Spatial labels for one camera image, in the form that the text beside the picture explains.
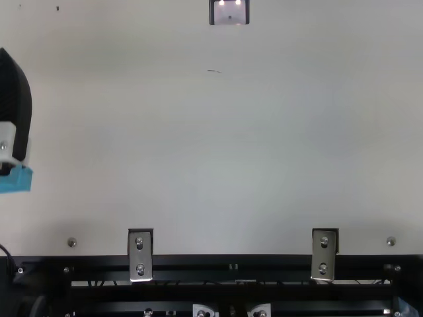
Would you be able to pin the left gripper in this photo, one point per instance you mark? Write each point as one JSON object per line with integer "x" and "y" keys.
{"x": 18, "y": 180}

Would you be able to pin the small square scanner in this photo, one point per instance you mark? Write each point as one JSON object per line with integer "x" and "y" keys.
{"x": 229, "y": 13}

